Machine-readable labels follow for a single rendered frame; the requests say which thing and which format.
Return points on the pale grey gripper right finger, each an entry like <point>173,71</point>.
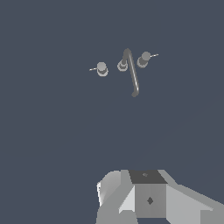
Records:
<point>186,204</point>

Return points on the grey curved faucet spout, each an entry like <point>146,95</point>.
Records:
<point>132,71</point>

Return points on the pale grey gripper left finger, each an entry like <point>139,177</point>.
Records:
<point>112,189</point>

